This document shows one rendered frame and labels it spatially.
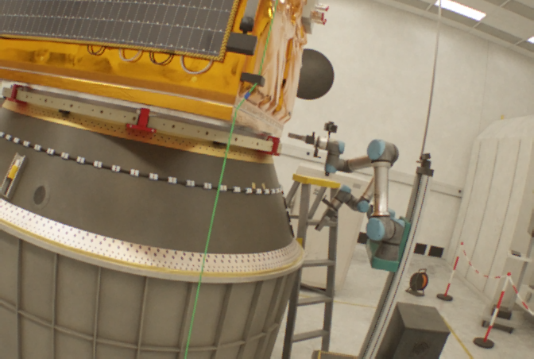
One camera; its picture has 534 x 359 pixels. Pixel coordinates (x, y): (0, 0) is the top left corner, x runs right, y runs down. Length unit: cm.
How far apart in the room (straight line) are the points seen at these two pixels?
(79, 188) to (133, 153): 28
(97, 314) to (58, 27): 118
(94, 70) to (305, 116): 824
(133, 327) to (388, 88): 873
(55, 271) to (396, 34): 931
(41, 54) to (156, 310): 118
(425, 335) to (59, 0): 269
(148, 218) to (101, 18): 82
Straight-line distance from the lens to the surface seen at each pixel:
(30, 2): 213
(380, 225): 252
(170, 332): 201
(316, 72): 998
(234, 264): 204
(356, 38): 1019
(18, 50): 214
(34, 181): 200
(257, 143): 228
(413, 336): 290
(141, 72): 179
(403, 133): 1006
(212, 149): 213
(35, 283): 198
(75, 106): 202
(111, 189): 191
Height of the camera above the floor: 172
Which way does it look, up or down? 3 degrees down
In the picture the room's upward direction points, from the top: 13 degrees clockwise
